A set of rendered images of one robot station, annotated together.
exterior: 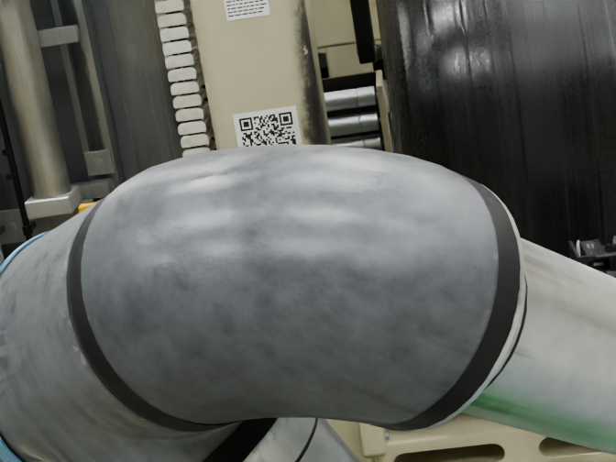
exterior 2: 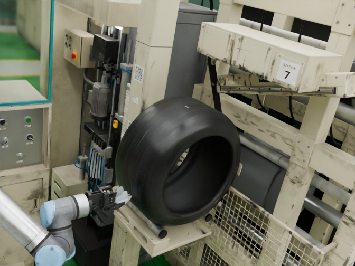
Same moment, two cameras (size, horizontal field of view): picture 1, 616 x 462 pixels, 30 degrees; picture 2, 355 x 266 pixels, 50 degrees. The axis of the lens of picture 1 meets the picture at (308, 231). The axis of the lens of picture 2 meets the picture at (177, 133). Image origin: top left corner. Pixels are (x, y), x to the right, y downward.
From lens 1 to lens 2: 143 cm
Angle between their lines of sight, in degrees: 40
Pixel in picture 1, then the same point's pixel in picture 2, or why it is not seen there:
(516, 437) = (131, 221)
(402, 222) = not seen: outside the picture
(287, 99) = not seen: hidden behind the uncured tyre
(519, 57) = (133, 143)
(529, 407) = not seen: outside the picture
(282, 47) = (137, 112)
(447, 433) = (124, 210)
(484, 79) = (127, 142)
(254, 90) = (132, 117)
